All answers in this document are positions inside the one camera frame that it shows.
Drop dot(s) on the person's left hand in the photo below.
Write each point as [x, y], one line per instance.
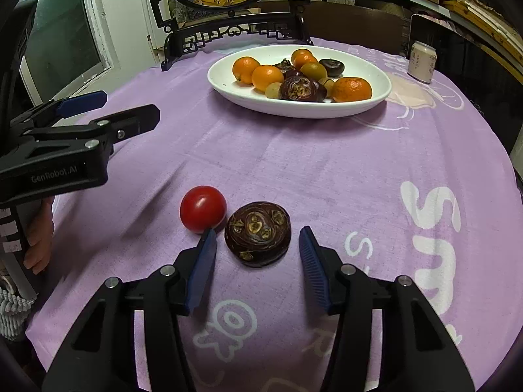
[41, 245]

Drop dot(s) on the yellowish grape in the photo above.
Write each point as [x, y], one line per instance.
[329, 84]

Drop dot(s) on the smooth dark passion fruit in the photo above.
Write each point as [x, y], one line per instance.
[331, 66]

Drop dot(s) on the white glazed door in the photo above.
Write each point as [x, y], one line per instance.
[61, 28]

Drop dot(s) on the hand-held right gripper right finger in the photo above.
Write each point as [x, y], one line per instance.
[314, 269]

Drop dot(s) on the large smooth orange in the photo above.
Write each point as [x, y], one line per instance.
[245, 69]

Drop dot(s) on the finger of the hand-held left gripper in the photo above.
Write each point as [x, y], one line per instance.
[81, 102]
[135, 119]

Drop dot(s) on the brown wooden board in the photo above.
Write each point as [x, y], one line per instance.
[359, 20]

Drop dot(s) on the pale drink can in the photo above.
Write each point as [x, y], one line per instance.
[422, 62]

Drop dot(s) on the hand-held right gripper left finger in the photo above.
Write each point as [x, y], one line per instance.
[202, 269]

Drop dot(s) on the red cherry tomato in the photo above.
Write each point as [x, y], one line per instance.
[203, 208]

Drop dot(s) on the yellow orange kumquat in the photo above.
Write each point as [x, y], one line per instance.
[267, 77]

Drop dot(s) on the brownish orange round fruit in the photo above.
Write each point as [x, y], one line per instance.
[313, 70]

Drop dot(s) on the black chair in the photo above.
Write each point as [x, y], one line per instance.
[433, 28]

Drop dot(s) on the purple printed tablecloth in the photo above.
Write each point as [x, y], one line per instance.
[327, 163]

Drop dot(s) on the white oval plate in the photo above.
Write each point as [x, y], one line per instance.
[233, 85]

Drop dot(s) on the mandarin orange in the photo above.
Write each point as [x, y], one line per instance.
[352, 90]
[304, 56]

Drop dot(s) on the greenish grape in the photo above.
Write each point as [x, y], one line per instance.
[272, 90]

